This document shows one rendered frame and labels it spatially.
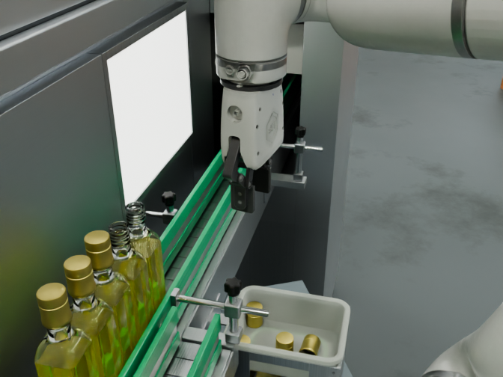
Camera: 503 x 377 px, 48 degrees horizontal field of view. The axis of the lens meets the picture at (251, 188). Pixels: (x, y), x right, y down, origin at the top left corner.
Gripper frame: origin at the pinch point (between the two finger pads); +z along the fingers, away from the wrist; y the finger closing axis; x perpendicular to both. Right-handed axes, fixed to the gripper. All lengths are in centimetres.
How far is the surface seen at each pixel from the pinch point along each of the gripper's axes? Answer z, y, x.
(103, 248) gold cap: 7.0, -11.5, 16.5
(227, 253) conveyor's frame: 35.9, 29.3, 18.6
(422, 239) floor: 140, 209, -9
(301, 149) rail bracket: 27, 67, 15
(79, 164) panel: 5.3, 4.3, 32.7
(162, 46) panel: -4, 42, 39
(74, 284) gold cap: 8.2, -18.1, 16.4
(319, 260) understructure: 77, 88, 14
